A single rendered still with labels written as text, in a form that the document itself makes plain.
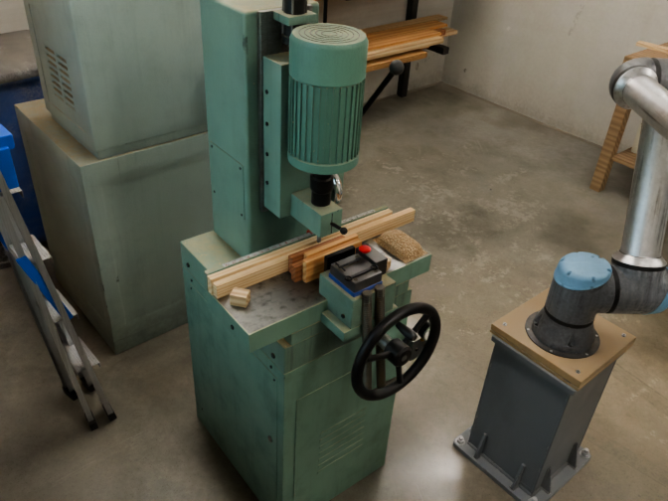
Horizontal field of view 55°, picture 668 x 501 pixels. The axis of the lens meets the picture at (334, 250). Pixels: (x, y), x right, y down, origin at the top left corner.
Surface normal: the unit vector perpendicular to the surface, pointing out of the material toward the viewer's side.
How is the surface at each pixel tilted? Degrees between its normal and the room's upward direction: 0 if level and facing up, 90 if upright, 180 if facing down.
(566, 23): 90
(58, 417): 0
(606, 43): 90
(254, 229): 90
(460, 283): 0
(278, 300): 0
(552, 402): 90
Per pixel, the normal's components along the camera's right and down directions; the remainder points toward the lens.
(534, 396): -0.76, 0.34
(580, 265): -0.04, -0.83
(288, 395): 0.61, 0.48
